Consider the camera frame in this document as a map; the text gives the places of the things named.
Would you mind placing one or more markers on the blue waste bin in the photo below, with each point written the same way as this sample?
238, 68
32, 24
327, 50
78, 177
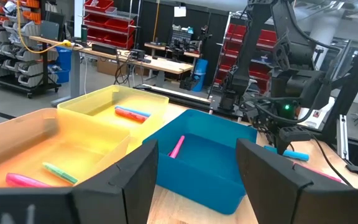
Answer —
64, 62
200, 74

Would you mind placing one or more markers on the metal shelf with red bins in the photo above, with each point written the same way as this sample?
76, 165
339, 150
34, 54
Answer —
267, 35
117, 25

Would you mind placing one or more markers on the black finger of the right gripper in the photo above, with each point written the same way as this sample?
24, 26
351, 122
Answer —
284, 144

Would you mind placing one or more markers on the cardboard box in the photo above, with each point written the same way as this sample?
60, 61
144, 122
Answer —
107, 67

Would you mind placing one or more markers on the yellow translucent plastic bin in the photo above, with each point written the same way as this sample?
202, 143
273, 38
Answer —
82, 105

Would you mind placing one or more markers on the white paper sign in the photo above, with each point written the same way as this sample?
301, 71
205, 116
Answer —
180, 12

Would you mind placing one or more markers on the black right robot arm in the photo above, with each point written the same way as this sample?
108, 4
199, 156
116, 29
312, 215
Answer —
291, 31

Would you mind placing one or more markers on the pink highlighter marker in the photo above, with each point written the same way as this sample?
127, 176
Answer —
322, 173
129, 115
177, 147
23, 180

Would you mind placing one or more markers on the teal plastic bin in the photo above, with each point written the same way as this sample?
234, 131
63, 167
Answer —
197, 186

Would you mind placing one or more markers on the orange translucent plastic bin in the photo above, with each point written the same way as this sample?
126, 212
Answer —
26, 137

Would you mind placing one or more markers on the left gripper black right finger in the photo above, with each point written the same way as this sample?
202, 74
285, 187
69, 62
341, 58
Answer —
284, 196

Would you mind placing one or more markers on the background wooden workbench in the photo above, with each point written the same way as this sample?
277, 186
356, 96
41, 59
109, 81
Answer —
157, 46

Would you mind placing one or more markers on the blue highlighter marker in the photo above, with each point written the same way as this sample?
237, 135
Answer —
135, 111
297, 155

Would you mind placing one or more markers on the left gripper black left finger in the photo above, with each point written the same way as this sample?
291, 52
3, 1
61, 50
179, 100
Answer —
104, 202

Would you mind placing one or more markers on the green highlighter marker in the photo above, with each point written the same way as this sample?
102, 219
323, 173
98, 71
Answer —
59, 173

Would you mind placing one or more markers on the wooden desk with grey leg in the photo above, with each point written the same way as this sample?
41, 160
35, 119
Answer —
166, 65

